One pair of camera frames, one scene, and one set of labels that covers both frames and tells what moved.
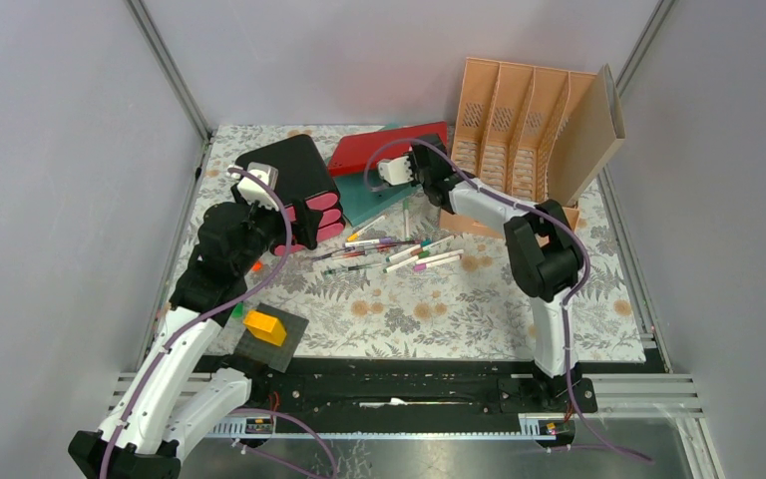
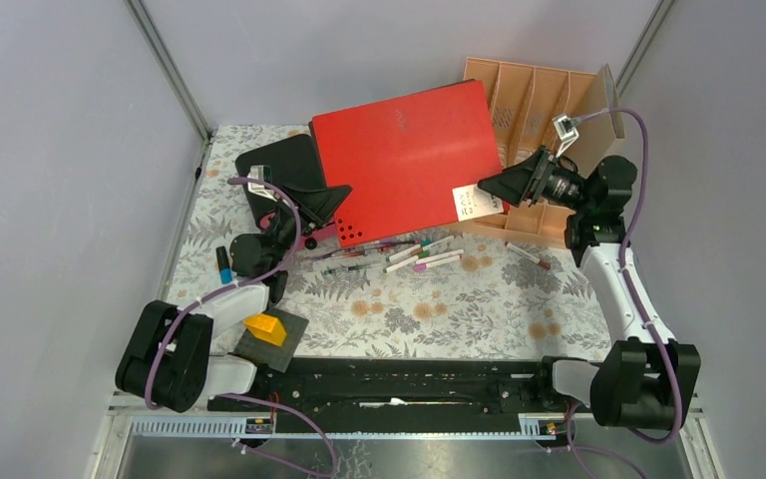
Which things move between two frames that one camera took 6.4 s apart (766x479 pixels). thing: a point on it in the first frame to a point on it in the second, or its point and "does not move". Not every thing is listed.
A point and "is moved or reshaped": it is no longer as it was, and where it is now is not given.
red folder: x=360 y=151 is moved or reshaped
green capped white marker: x=424 y=254 does not move
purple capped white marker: x=382 y=240 to x=340 y=253
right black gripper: x=415 y=181 to x=519 y=184
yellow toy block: x=265 y=327 does not move
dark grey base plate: x=265 y=352 does not move
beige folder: x=591 y=133 does not move
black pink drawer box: x=307 y=191 does not move
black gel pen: x=341 y=269 does not move
